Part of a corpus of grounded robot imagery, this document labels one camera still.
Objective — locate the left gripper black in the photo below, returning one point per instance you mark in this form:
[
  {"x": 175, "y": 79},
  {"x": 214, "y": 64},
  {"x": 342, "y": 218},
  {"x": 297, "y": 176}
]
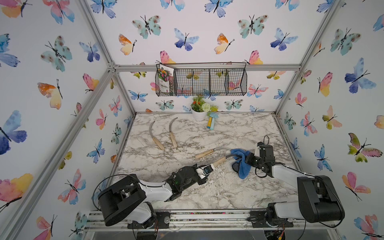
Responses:
[{"x": 193, "y": 168}]

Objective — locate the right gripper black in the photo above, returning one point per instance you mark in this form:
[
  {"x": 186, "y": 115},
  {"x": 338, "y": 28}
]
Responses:
[{"x": 248, "y": 159}]

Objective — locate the blue microfiber rag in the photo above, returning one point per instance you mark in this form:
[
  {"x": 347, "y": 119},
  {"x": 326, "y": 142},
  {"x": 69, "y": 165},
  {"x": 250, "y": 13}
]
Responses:
[{"x": 240, "y": 166}]

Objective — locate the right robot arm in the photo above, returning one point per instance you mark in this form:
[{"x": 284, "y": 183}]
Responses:
[{"x": 318, "y": 201}]

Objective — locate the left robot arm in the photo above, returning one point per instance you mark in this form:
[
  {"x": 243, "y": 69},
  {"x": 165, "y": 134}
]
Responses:
[{"x": 131, "y": 198}]

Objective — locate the teal garden trowel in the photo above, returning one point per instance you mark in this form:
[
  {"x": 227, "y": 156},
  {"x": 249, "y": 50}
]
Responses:
[{"x": 213, "y": 117}]

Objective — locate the white pot with plant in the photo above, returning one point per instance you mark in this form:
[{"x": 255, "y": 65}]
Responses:
[{"x": 202, "y": 109}]

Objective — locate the seed packet in basket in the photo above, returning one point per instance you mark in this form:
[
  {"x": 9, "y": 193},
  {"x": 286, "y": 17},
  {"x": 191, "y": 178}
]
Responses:
[{"x": 166, "y": 77}]

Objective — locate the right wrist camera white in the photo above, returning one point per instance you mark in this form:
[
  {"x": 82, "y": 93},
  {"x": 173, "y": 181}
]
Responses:
[{"x": 264, "y": 144}]

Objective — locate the aluminium front rail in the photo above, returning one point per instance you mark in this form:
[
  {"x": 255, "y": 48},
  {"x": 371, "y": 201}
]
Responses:
[{"x": 188, "y": 220}]

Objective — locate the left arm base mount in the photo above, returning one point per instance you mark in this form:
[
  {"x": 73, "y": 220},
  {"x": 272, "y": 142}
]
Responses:
[{"x": 145, "y": 217}]

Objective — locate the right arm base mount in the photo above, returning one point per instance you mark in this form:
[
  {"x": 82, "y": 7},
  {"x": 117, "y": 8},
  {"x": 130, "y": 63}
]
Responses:
[{"x": 268, "y": 218}]

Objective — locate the yellow handled garden tool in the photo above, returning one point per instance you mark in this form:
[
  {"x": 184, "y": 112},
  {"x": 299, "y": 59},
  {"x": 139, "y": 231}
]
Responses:
[{"x": 209, "y": 122}]

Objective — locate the black wire wall basket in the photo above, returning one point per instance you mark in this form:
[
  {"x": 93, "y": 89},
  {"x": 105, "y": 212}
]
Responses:
[{"x": 206, "y": 79}]

